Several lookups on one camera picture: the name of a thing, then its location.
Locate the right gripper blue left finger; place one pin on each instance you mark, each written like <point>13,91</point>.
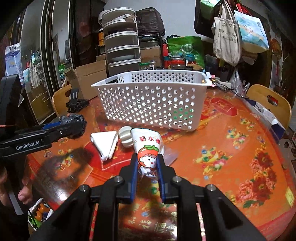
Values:
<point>92,211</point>

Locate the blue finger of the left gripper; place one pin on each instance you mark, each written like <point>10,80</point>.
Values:
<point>56,133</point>
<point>51,125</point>

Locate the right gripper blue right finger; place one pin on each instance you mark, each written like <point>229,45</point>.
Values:
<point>203,209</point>

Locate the black knitted soft item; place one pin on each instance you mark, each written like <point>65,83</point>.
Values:
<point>76,125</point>

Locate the white cloth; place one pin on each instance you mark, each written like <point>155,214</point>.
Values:
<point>105,142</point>

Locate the white cartoon print pouch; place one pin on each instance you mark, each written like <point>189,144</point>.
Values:
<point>147,145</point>

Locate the green soft cloth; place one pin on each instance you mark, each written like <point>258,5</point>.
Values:
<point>184,114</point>

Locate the white cream round soft item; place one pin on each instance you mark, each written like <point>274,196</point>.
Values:
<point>125,136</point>

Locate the person's left hand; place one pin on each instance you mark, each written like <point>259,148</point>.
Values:
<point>23,186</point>

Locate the black phone stand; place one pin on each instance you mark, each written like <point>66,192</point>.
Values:
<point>75,104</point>

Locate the left wooden chair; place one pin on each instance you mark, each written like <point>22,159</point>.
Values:
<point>59,100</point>

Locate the wooden chair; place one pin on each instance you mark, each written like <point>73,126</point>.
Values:
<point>272,101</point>
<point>59,100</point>

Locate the cardboard box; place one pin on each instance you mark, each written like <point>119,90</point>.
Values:
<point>84,76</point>

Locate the red floral tablecloth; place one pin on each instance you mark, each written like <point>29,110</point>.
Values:
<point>231,149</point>

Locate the clear plastic wrapper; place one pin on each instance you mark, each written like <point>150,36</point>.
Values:
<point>169,156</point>

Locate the stacked grey drawer tower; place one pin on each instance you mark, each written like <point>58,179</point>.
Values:
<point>121,40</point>

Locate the white perforated plastic basket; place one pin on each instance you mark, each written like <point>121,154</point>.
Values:
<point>149,97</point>

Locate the white blue box on chair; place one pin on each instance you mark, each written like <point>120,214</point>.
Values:
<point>268,118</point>

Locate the red lidded glass jar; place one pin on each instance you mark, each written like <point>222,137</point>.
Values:
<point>177,62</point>

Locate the right wooden chair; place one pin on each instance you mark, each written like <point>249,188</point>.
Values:
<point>272,101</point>

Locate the green shopping bag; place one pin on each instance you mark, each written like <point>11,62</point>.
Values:
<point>190,47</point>

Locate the beige canvas tote bag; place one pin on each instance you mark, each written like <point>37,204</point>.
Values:
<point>227,40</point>

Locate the blue illustrated tote bag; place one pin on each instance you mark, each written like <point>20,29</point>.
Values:
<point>254,39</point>

